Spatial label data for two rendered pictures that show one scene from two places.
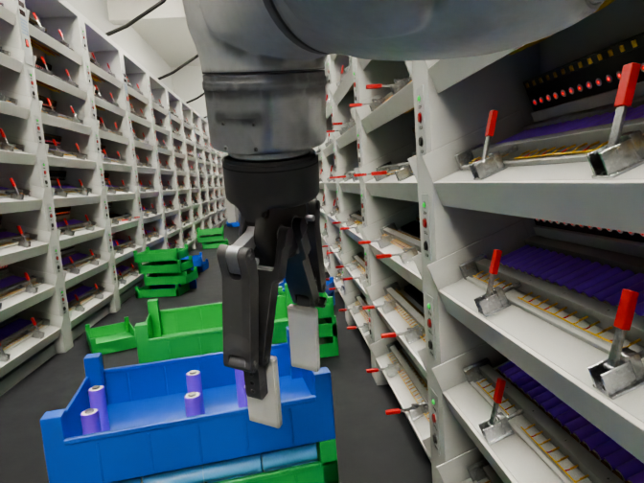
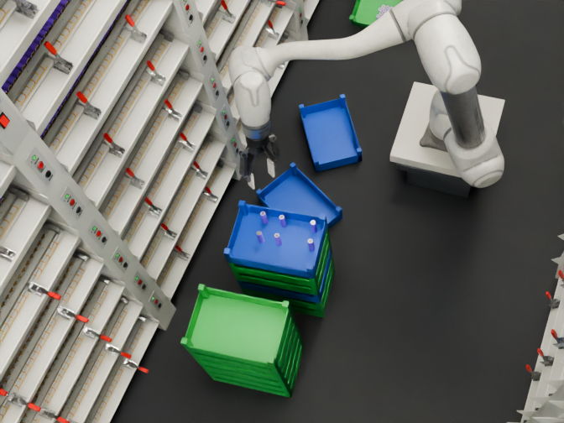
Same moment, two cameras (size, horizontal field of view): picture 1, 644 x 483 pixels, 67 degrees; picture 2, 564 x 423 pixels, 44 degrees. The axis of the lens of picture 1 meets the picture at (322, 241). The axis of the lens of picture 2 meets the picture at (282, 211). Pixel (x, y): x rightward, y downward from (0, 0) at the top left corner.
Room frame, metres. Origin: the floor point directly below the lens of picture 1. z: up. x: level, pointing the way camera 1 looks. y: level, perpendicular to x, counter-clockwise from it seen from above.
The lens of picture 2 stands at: (1.33, 0.87, 2.54)
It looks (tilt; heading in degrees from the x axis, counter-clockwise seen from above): 62 degrees down; 221
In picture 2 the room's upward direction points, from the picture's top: 16 degrees counter-clockwise
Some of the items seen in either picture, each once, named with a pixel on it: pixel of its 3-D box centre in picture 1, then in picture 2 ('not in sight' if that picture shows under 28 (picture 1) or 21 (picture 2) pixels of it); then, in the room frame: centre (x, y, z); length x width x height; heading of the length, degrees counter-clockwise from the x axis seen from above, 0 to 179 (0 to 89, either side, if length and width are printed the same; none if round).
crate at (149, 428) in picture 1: (199, 392); (276, 238); (0.59, 0.17, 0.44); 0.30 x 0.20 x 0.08; 103
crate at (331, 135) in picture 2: not in sight; (330, 133); (-0.08, 0.02, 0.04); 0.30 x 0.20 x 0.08; 39
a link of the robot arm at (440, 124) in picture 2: not in sight; (454, 109); (-0.13, 0.51, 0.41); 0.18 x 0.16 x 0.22; 43
